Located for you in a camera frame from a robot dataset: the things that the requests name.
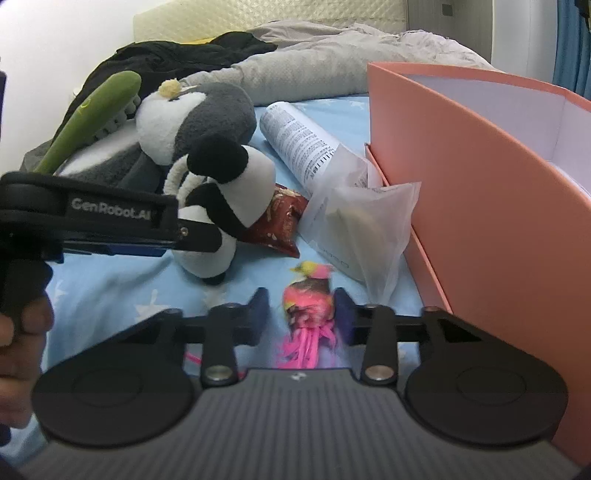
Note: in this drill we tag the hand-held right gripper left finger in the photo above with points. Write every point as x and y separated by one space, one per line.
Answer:
261 318

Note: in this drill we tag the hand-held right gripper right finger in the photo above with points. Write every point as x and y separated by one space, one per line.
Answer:
344 318

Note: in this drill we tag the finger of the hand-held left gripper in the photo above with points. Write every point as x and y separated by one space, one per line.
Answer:
194 237

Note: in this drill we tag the pink tassel ornament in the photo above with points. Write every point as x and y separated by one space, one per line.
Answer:
309 304

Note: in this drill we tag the panda plush toy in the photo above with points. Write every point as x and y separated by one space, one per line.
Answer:
244 184

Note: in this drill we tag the red gold packet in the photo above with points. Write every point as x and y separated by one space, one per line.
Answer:
277 217

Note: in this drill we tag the clear plastic pouch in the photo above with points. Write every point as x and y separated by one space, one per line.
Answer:
364 221

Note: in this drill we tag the pink cardboard box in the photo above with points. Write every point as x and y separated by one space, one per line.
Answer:
485 207

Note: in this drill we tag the person's left hand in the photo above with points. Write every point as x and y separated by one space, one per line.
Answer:
18 360

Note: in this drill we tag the bed with blue sheet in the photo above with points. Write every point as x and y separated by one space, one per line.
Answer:
115 281

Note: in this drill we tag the green plush stick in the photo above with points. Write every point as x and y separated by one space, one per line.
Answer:
87 115

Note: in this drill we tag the grey penguin plush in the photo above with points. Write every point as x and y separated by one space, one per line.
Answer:
203 120

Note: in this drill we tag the white printed tube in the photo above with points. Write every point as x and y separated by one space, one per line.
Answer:
300 134

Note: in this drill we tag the black clothing pile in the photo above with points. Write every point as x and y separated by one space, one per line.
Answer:
175 55

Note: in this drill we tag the light grey duvet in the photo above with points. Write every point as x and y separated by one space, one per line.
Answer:
314 64

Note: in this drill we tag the cream padded headboard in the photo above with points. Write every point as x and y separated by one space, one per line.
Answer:
277 14

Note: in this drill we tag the grey built-in wardrobe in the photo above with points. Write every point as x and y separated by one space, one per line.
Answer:
485 23

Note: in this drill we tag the blue curtain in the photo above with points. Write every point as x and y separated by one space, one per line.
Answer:
572 41

